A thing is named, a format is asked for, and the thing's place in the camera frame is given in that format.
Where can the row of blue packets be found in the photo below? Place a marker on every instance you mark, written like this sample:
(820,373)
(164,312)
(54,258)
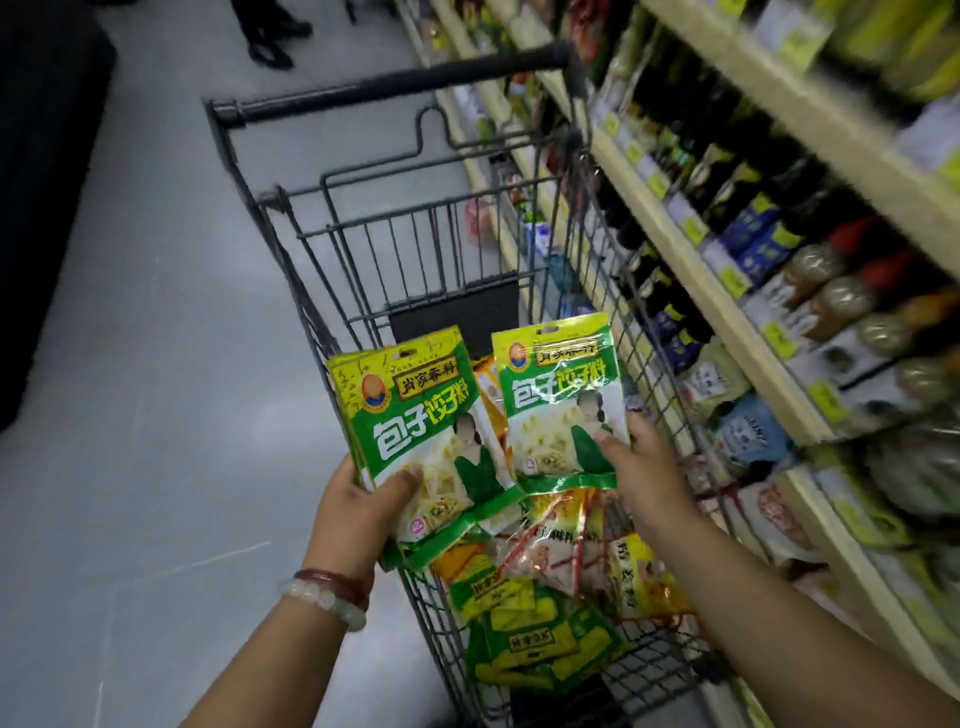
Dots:
(552,270)

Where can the person's left forearm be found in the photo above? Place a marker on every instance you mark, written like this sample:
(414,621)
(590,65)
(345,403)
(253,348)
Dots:
(270,668)

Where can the row of small dark bottles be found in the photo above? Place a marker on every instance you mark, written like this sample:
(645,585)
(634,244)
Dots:
(645,270)

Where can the person's left hand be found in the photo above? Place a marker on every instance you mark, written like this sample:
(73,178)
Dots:
(360,525)

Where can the black display base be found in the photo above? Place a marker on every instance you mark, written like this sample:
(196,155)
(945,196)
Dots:
(53,180)

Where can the black plastic cart flap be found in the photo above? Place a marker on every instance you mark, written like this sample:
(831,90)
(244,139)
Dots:
(458,312)

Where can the pale green pouch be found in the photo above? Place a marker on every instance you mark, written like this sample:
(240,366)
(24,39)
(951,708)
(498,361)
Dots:
(713,383)

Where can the pile of seasoning packets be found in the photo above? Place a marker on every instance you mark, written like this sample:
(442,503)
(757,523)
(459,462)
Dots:
(525,630)

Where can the blue white pouch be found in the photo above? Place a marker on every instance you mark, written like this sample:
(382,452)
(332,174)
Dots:
(750,435)

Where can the row of yellow price tags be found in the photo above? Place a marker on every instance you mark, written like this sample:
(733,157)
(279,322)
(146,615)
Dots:
(735,281)

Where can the person's right hand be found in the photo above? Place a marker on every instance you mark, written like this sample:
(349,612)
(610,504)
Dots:
(645,473)

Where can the rows of assorted seasoning packets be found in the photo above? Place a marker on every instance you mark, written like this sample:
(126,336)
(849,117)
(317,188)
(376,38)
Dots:
(900,495)

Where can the wooden store shelving with goods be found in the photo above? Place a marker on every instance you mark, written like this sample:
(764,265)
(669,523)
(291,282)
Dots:
(705,285)

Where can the row of dark sauce bottles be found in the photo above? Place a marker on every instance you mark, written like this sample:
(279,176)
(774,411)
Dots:
(750,165)

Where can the green dumpling food packet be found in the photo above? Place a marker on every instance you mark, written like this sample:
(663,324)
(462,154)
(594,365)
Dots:
(420,435)
(558,398)

